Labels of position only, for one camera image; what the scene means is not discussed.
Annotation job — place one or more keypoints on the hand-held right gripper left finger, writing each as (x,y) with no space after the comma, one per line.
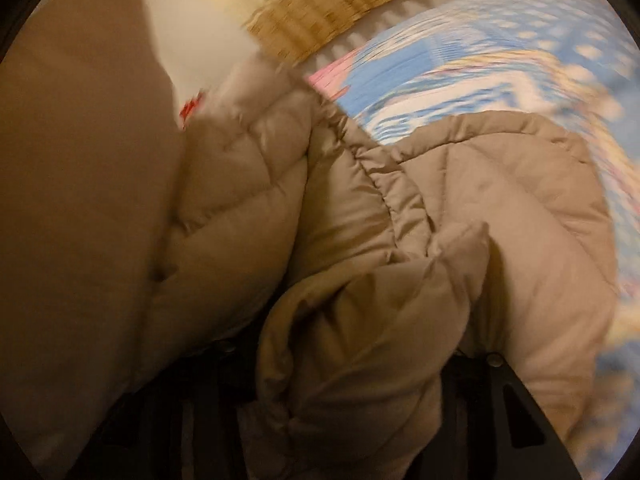
(200,410)

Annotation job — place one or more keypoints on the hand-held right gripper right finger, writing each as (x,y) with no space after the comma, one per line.
(500,410)

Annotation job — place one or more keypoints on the beige quilted down jacket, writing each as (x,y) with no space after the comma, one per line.
(350,220)

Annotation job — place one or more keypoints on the red box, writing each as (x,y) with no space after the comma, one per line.
(192,107)

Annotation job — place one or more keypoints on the blue printed blanket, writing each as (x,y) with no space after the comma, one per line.
(500,60)

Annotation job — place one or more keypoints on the pink blanket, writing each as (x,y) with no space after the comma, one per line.
(327,77)

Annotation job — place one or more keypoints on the yellow patterned curtain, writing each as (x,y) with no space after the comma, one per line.
(325,5)

